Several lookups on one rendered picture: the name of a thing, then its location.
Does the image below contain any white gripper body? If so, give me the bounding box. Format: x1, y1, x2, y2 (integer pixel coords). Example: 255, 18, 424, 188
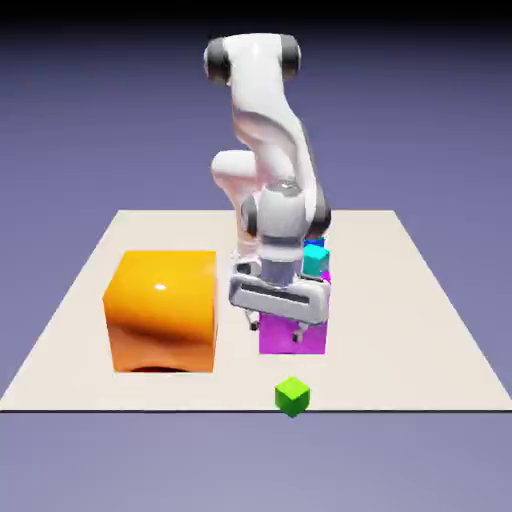
228, 261, 332, 327

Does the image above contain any small cyan cube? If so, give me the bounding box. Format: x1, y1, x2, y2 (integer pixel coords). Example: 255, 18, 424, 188
301, 244, 331, 278

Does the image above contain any small green cube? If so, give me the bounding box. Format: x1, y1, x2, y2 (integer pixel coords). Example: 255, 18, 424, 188
274, 375, 312, 419

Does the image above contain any large magenta box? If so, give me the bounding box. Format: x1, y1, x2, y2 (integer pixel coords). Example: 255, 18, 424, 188
258, 270, 332, 356

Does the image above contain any large orange box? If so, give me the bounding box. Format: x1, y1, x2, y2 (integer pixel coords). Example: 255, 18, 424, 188
102, 250, 218, 374

